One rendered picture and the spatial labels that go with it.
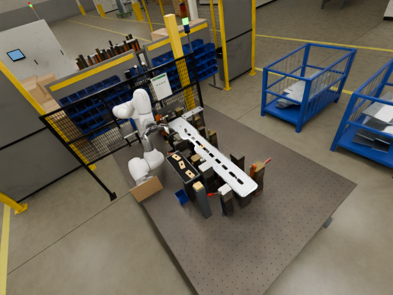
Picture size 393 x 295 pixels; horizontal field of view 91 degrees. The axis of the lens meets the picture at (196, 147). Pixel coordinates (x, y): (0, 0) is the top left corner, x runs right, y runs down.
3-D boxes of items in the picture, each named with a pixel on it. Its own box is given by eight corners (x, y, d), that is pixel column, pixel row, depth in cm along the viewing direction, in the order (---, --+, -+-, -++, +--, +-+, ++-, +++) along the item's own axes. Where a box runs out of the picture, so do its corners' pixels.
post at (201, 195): (212, 214, 177) (204, 187, 147) (206, 219, 175) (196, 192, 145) (207, 208, 182) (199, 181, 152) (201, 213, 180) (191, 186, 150)
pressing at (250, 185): (262, 184, 157) (262, 183, 156) (241, 199, 151) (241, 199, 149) (181, 116, 250) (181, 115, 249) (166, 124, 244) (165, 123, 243)
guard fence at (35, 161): (94, 164, 369) (3, 57, 232) (96, 168, 359) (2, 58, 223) (18, 208, 324) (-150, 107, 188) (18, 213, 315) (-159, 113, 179)
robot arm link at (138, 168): (133, 182, 207) (123, 164, 208) (148, 174, 217) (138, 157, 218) (136, 179, 194) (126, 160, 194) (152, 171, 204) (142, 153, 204)
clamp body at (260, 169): (265, 188, 186) (268, 164, 161) (255, 196, 182) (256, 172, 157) (259, 182, 192) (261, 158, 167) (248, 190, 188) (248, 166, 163)
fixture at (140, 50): (142, 66, 713) (130, 31, 634) (154, 71, 654) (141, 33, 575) (88, 90, 644) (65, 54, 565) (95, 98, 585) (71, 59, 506)
